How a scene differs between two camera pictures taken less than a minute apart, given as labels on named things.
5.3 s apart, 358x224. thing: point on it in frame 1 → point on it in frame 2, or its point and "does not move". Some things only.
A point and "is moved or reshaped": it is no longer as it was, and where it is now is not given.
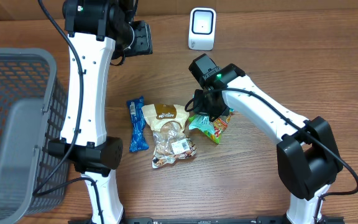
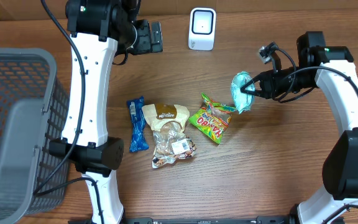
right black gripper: x=223 y=108 → x=268 y=88
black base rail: x=209 y=220 does not move
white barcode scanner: x=202 y=28 does not move
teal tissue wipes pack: x=202 y=122 is moved or reshaped
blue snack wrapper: x=138 y=140 does not move
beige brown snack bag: x=167 y=122 does not move
